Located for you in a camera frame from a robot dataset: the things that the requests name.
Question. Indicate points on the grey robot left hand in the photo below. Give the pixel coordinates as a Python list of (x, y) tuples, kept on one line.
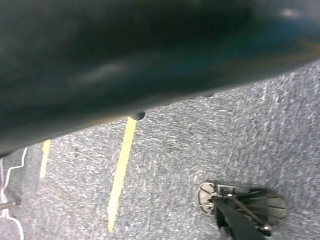
[(112, 59)]

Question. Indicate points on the robot foot plate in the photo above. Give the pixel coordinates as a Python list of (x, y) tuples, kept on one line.
[(275, 208)]

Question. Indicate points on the grey metal rod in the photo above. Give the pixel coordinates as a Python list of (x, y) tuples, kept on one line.
[(10, 204)]

